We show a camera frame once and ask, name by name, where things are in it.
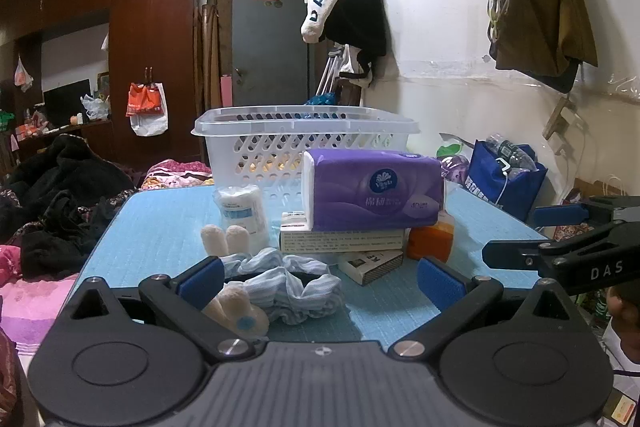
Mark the beige plush pair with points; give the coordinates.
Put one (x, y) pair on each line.
(212, 239)

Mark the purple plastic bag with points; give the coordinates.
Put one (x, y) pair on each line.
(456, 169)

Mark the pink floral blanket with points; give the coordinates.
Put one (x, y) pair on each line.
(175, 173)

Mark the purple tissue pack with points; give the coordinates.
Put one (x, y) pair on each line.
(370, 192)

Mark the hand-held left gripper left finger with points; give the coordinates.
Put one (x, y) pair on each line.
(200, 281)

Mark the long white box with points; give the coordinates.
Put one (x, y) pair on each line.
(340, 239)

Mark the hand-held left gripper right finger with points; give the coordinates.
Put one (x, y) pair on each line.
(440, 283)

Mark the metal crutches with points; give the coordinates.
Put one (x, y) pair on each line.
(331, 67)

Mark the orange and white plastic bag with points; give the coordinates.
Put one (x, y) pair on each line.
(145, 104)

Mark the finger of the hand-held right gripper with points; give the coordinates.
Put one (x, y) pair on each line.
(510, 254)
(557, 215)

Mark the wooden wall bracket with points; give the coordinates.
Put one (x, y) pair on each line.
(557, 119)

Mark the black television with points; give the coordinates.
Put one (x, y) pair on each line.
(65, 102)

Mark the black and white small box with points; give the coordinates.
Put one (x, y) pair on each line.
(370, 264)

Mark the pink and white plastic bag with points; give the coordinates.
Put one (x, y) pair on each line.
(22, 76)

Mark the brown wooden wardrobe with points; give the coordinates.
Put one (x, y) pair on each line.
(150, 32)

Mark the grey door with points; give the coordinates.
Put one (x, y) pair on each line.
(270, 47)

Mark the pink board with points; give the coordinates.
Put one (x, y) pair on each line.
(226, 93)

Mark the blue tote bag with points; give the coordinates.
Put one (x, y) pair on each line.
(492, 192)

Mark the blue striped cloth headband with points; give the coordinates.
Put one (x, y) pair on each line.
(300, 292)

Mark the blue plastic bag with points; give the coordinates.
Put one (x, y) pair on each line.
(320, 99)

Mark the white plastic basket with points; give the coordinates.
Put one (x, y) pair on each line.
(260, 147)

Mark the white cotton roll pack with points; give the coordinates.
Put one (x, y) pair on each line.
(242, 212)

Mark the clear plastic bottles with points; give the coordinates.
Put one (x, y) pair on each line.
(520, 154)

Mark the white and black hanging garment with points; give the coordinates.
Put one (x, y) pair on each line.
(357, 69)

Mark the orange packet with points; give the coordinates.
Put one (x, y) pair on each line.
(430, 242)

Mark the black clothes pile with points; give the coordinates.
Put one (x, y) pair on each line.
(65, 177)

